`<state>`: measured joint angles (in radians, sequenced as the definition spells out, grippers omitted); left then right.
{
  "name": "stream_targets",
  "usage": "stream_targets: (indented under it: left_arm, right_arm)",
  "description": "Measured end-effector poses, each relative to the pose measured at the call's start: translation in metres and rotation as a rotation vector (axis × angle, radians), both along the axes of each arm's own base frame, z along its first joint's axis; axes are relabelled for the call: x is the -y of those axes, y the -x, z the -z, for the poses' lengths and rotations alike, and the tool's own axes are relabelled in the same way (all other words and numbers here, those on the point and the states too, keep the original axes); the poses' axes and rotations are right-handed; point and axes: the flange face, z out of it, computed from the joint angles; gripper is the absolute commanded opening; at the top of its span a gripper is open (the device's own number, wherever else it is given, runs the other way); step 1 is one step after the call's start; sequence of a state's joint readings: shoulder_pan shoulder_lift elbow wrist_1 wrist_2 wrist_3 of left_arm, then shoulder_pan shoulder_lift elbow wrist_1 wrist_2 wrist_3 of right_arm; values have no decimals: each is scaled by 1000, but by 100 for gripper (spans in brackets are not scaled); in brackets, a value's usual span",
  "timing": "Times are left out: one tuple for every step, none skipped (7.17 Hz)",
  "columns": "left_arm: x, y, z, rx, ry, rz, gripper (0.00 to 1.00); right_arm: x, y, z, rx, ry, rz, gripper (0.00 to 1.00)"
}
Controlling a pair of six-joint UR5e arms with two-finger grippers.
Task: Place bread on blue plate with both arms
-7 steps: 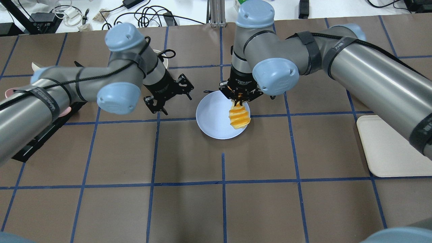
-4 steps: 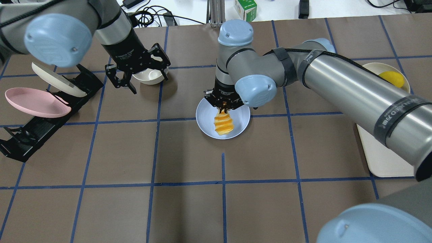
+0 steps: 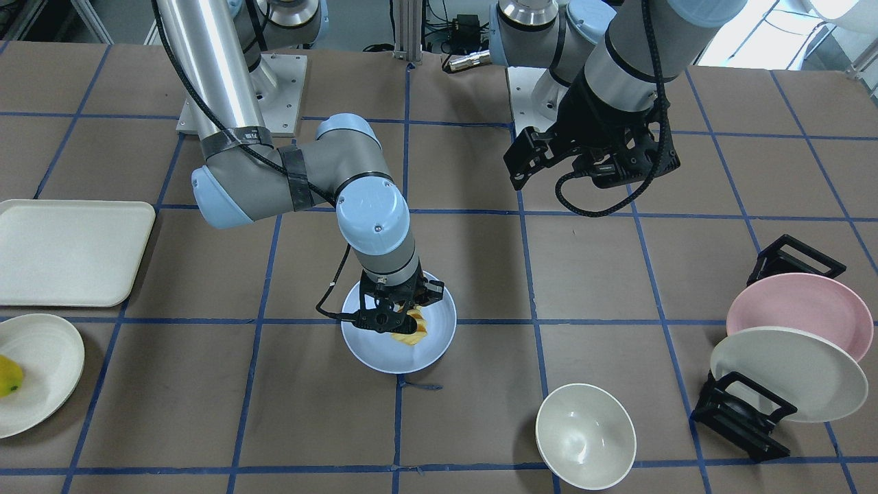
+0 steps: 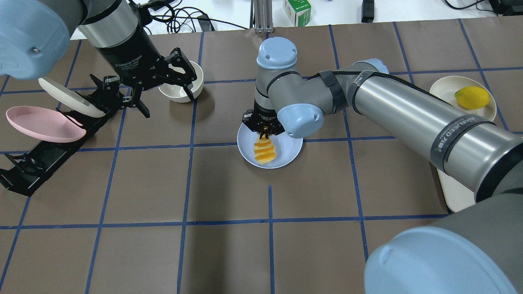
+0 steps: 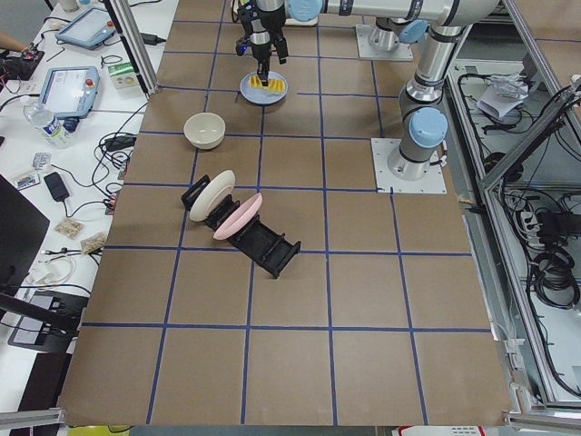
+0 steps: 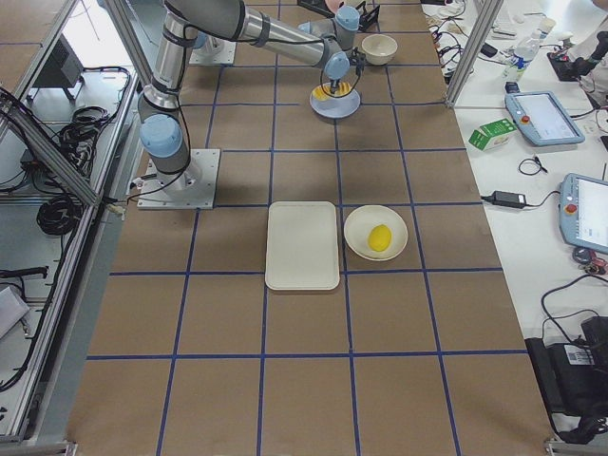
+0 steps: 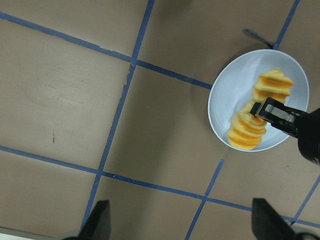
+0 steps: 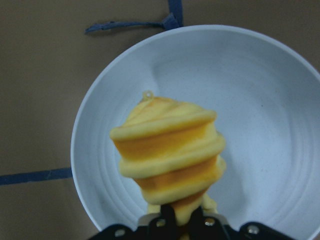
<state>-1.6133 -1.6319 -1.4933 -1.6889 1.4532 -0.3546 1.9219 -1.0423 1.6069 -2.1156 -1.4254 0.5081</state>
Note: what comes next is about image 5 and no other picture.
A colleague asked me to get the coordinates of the pink plate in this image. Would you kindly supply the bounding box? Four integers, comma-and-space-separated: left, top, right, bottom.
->
213, 193, 262, 241

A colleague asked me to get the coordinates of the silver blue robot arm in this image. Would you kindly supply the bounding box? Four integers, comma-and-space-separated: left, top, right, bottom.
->
234, 0, 497, 181

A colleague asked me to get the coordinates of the cream plate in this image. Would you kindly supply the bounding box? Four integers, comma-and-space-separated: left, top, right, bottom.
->
189, 170, 235, 222

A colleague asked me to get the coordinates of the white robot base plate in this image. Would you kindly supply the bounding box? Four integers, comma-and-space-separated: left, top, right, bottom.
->
371, 138, 447, 194

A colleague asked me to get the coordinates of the black monitor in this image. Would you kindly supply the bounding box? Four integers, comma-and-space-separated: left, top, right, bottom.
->
0, 177, 50, 295

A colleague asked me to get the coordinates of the black dish rack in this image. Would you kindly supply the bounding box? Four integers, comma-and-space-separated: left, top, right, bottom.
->
181, 179, 300, 278

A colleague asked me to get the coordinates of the black power adapter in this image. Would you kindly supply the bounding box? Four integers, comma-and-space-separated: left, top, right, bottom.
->
44, 172, 70, 202

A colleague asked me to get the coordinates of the cream bowl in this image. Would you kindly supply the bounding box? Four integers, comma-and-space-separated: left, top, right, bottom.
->
183, 112, 226, 150

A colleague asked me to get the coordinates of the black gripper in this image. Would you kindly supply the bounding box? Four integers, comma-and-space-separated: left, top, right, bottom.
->
235, 1, 288, 86

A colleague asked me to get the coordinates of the lower teach pendant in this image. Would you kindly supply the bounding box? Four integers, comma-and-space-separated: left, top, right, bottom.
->
39, 66, 100, 119

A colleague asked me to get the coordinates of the silver blue second robot arm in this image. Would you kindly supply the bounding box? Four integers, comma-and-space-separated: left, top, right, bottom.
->
368, 17, 428, 54

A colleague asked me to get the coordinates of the green white box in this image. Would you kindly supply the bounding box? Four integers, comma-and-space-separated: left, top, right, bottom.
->
107, 62, 139, 90

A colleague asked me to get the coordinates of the clear water bottle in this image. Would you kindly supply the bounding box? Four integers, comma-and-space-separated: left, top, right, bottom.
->
24, 100, 70, 149

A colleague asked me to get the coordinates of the upper teach pendant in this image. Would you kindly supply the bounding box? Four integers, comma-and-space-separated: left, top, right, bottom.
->
55, 7, 115, 49

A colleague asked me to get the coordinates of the blue plate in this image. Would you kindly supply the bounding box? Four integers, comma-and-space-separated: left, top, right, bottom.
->
240, 71, 288, 105

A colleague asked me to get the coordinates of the teach pendant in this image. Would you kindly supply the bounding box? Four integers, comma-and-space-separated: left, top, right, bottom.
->
55, 7, 115, 49
39, 66, 100, 119

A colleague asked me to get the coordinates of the yellow bread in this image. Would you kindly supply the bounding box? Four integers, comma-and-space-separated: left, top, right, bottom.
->
247, 75, 286, 94

